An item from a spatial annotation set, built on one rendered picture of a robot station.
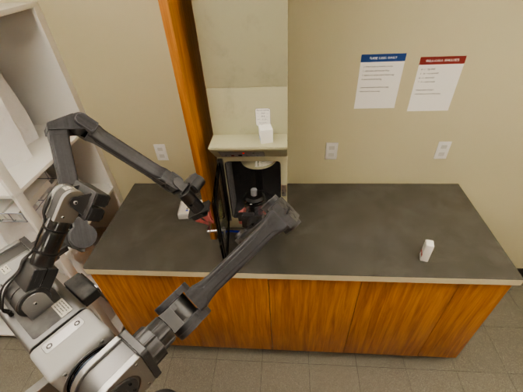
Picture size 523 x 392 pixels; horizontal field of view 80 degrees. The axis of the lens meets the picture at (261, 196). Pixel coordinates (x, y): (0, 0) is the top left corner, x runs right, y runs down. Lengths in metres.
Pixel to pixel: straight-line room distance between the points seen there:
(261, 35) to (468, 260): 1.35
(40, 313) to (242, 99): 0.94
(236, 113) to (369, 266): 0.92
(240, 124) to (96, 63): 0.91
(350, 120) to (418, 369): 1.61
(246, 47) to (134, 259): 1.13
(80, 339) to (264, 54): 1.02
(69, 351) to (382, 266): 1.27
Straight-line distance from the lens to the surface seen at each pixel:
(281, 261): 1.55
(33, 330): 0.88
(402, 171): 2.11
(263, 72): 1.26
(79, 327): 0.83
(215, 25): 1.24
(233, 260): 0.81
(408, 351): 2.31
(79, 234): 1.13
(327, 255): 1.59
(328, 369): 2.33
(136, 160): 1.25
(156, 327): 0.80
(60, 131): 1.21
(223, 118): 1.35
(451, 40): 1.84
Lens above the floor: 2.15
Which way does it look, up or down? 39 degrees down
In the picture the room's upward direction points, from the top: 4 degrees counter-clockwise
